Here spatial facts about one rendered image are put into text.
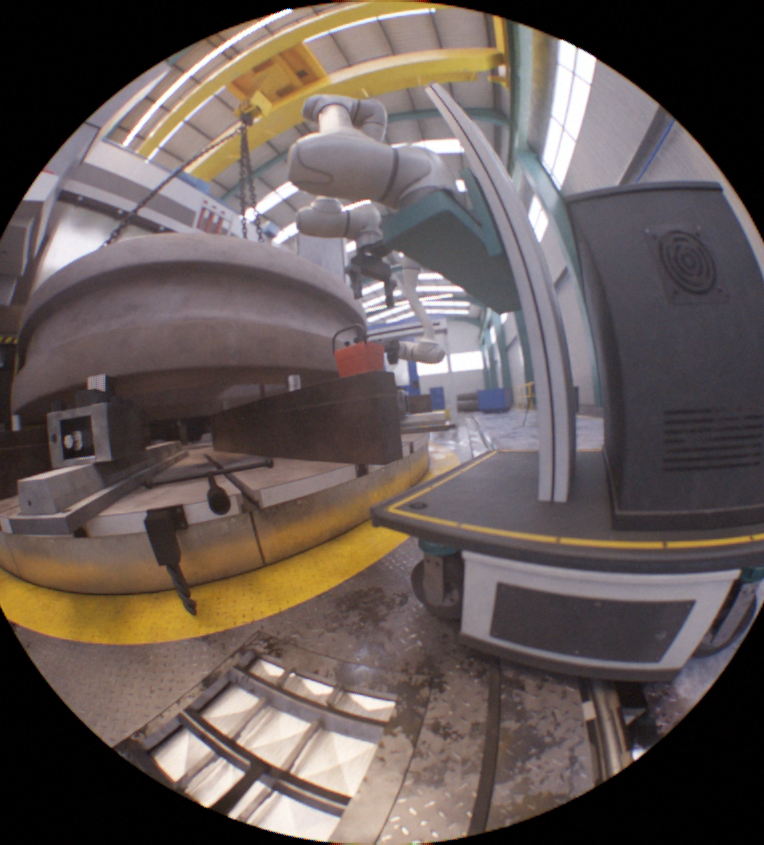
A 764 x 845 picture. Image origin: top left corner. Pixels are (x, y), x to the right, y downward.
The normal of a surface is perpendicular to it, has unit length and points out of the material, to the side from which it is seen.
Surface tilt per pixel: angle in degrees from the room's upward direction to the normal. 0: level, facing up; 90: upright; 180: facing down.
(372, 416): 90
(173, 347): 90
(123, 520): 90
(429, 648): 0
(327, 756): 5
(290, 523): 90
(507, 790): 0
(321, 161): 136
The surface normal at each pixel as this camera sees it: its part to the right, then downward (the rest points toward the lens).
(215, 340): 0.69, -0.04
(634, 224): -0.70, 0.11
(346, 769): -0.18, -0.98
